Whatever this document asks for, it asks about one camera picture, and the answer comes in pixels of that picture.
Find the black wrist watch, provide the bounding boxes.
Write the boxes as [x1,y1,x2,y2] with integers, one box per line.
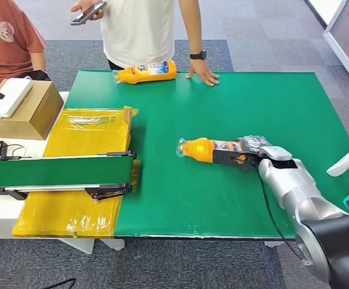
[190,49,208,61]

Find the person's right hand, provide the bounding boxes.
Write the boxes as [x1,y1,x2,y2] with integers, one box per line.
[70,0,104,20]

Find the orange detergent bottle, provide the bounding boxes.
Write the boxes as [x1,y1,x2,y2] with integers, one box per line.
[176,137,255,164]
[113,60,178,85]

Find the green conveyor belt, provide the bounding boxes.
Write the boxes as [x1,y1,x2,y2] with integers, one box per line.
[0,151,138,202]

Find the person's left hand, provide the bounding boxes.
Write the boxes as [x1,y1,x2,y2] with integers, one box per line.
[186,58,221,87]

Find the brown cardboard box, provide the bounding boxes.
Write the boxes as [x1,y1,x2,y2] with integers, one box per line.
[0,79,64,141]

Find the white spray bottle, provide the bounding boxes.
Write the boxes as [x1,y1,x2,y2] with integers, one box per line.
[326,138,349,178]

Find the green table mat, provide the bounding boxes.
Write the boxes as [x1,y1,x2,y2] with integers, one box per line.
[64,70,349,240]

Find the dark smartphone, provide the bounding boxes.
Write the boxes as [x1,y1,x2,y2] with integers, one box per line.
[70,1,107,26]

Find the white flat device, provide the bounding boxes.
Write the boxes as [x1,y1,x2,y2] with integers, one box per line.
[0,77,34,120]

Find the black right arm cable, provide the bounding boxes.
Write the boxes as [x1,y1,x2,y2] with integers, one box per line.
[256,165,304,262]

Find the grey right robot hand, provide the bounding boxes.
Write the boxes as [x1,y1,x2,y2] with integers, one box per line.
[213,135,272,172]

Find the person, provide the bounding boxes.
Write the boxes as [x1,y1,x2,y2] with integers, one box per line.
[70,0,221,87]
[0,0,51,89]

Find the black floor cable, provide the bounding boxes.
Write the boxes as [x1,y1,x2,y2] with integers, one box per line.
[41,278,77,289]

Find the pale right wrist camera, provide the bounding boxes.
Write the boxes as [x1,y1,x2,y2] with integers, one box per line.
[258,145,294,169]

